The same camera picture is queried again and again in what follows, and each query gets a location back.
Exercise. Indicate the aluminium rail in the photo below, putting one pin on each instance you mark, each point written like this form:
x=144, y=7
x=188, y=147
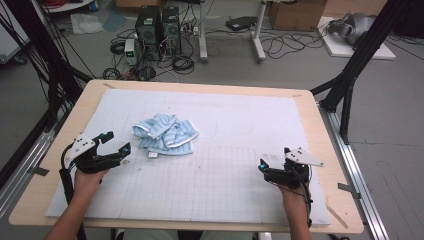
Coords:
x=20, y=180
x=356, y=173

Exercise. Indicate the white desk leg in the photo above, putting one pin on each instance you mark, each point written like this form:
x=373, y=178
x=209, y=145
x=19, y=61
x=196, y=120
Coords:
x=202, y=33
x=259, y=33

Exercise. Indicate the white grid mat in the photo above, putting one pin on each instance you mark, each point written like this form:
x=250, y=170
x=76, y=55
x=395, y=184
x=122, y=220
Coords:
x=233, y=133

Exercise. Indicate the white power supply unit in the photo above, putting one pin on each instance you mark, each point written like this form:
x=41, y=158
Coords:
x=130, y=51

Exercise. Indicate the large black computer tower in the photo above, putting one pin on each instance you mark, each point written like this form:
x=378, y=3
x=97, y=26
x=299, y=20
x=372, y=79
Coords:
x=148, y=31

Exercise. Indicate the person's left hand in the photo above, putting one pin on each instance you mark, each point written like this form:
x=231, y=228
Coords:
x=85, y=185

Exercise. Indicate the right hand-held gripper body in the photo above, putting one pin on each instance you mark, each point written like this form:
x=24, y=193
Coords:
x=293, y=175

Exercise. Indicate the white cabinet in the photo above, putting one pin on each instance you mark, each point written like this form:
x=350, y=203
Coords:
x=10, y=36

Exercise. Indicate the black metal frame stand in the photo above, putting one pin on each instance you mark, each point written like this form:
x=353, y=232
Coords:
x=56, y=73
x=360, y=56

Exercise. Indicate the brown cardboard box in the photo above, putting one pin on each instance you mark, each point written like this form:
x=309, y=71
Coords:
x=296, y=15

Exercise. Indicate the slim black computer tower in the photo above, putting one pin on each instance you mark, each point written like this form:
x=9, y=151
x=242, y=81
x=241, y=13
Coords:
x=171, y=30

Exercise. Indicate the gray tape piece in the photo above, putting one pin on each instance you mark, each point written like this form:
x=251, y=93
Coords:
x=348, y=189

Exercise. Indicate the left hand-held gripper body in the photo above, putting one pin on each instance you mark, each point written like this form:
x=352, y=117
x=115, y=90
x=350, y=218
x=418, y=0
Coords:
x=90, y=161

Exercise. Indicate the blue striped towel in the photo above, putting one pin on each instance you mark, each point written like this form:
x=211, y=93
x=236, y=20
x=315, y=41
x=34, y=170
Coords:
x=166, y=133

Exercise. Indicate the thin wooden strip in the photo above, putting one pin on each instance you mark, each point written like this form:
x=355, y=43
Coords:
x=337, y=216

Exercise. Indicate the gray headset device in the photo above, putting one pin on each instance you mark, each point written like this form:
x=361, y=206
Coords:
x=353, y=26

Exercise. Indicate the black tape piece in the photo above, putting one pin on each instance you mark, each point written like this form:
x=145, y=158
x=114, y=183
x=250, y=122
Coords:
x=39, y=171

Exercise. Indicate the white floor board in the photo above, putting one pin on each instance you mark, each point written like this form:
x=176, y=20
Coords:
x=340, y=50

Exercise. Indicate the person's right hand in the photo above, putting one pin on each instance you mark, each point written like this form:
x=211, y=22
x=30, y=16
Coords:
x=295, y=198

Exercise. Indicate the black flat device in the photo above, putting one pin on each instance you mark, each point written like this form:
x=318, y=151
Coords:
x=240, y=22

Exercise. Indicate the clear plastic bag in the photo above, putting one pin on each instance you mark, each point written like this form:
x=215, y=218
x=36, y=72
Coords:
x=86, y=23

